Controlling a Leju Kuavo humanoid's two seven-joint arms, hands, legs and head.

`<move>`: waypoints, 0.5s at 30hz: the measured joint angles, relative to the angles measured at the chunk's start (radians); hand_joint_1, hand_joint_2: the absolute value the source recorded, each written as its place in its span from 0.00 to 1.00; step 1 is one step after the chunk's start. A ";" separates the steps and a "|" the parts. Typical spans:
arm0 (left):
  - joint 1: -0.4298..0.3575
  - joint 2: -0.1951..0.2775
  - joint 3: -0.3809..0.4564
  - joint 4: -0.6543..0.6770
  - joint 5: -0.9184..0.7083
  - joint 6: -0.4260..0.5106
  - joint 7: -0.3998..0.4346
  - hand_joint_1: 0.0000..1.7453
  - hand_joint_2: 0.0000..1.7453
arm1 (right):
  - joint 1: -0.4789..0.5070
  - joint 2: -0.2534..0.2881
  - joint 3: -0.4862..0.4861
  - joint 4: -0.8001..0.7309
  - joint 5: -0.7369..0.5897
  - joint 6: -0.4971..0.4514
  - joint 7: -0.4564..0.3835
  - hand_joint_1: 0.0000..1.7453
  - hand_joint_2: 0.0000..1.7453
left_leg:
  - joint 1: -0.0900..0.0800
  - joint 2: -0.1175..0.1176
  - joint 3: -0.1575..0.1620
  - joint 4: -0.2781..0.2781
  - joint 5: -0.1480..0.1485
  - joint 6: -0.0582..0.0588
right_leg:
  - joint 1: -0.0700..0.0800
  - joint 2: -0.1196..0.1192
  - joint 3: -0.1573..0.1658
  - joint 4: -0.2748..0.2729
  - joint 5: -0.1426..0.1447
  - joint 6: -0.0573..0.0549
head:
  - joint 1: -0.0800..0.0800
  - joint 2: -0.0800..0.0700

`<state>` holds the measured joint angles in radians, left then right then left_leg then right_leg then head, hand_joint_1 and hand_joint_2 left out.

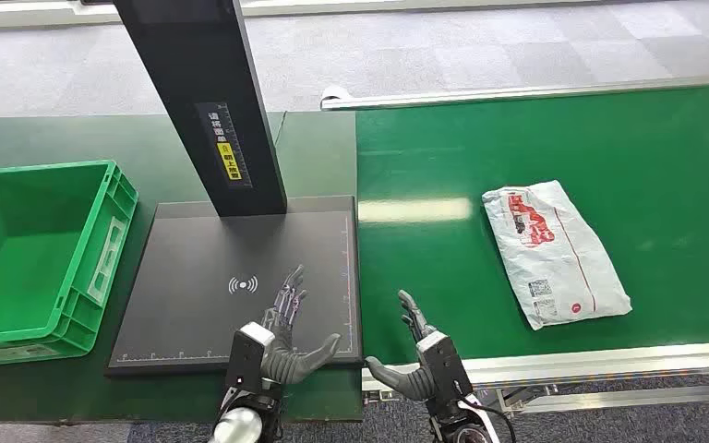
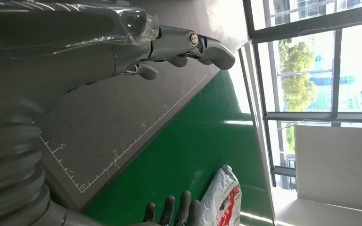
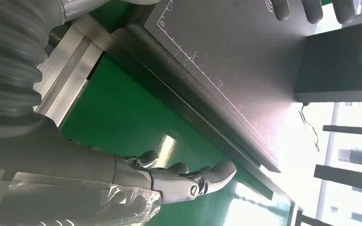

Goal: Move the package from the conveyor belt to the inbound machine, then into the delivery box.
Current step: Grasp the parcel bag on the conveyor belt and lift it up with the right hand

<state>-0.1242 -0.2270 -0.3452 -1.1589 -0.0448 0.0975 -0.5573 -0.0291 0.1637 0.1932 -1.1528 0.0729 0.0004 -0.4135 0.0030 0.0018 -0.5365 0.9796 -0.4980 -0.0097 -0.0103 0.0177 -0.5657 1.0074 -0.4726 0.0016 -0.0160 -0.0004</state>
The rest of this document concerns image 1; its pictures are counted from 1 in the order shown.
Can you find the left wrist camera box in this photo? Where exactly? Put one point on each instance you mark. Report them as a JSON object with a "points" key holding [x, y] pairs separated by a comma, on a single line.
{"points": [[247, 361]]}

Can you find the green conveyor belt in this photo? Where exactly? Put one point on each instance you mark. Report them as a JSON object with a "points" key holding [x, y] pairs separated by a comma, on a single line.
{"points": [[428, 275]]}

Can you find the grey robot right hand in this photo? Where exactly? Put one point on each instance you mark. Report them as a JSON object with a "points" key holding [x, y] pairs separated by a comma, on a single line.
{"points": [[406, 382]]}

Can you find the small metal mounting bracket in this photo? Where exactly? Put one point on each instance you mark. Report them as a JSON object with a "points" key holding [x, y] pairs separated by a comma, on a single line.
{"points": [[378, 396]]}

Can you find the white floor trim strip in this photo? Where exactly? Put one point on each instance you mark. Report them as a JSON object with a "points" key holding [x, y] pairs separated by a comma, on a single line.
{"points": [[24, 15]]}

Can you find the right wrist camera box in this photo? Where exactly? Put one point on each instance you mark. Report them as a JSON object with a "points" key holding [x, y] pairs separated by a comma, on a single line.
{"points": [[446, 367]]}

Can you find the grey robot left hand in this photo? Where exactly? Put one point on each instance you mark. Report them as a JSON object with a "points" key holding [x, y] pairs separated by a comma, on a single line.
{"points": [[287, 361]]}

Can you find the green plastic crate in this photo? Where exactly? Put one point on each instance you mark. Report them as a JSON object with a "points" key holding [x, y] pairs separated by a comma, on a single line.
{"points": [[24, 269]]}

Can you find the metal frame bracket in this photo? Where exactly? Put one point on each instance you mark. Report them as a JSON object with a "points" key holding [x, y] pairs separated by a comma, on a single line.
{"points": [[522, 396]]}

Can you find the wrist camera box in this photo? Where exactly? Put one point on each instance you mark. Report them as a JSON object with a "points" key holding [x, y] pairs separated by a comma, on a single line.
{"points": [[247, 361], [446, 367]]}

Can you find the black scanner machine with column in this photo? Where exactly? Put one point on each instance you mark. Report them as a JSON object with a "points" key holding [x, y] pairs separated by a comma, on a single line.
{"points": [[207, 306]]}

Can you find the aluminium conveyor side rail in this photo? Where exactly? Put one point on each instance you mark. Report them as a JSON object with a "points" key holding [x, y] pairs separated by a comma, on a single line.
{"points": [[574, 364], [513, 93]]}

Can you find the white poly mailer package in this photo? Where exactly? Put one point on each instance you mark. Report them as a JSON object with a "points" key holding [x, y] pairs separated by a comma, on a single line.
{"points": [[562, 263]]}

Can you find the aluminium conveyor frame beam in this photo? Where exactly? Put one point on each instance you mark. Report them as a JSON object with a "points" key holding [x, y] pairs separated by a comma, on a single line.
{"points": [[636, 397]]}

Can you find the white rail end cap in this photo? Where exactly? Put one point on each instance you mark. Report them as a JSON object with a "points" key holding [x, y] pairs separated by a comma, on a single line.
{"points": [[333, 93]]}

